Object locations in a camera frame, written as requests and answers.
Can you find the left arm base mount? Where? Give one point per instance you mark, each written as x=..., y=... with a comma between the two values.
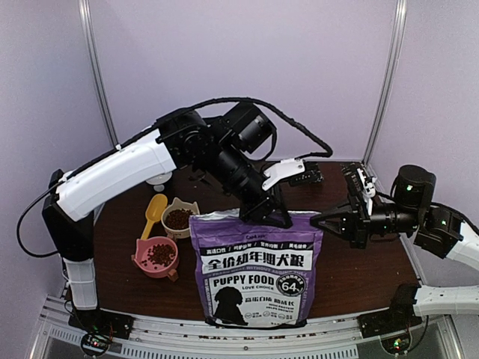
x=101, y=328

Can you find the front aluminium rail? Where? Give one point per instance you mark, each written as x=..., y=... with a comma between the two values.
x=150, y=337

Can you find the yellow plastic scoop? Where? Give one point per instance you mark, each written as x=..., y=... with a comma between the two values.
x=153, y=213

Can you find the kibble in pink bowl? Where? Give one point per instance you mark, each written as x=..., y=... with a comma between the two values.
x=161, y=255

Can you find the aluminium frame post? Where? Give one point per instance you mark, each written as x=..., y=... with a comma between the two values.
x=395, y=47
x=100, y=91

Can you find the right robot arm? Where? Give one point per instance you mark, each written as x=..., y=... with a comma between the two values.
x=408, y=208

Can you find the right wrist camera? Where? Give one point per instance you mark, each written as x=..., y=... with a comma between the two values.
x=360, y=184

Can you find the kibble in cream bowl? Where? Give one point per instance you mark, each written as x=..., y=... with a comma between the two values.
x=178, y=219

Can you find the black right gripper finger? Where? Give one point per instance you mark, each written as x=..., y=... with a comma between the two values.
x=340, y=229
x=334, y=214

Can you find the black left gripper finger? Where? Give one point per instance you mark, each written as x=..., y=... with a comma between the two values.
x=281, y=210
x=276, y=219

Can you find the left aluminium frame post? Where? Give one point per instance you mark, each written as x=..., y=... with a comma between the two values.
x=100, y=91

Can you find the right aluminium frame post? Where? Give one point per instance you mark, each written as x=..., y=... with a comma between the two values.
x=395, y=47

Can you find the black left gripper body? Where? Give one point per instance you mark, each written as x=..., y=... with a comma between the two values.
x=251, y=209

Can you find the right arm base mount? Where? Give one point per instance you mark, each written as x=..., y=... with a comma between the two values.
x=392, y=327

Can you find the cream cat-ear pet bowl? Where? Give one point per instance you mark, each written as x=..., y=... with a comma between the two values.
x=177, y=203

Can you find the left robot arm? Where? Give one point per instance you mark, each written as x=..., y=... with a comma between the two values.
x=216, y=145

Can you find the pink cat-ear pet bowl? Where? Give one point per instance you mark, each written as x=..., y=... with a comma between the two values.
x=139, y=259

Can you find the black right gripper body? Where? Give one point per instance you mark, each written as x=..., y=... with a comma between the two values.
x=361, y=225

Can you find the purple pet food bag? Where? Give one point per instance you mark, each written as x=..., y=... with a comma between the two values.
x=253, y=276

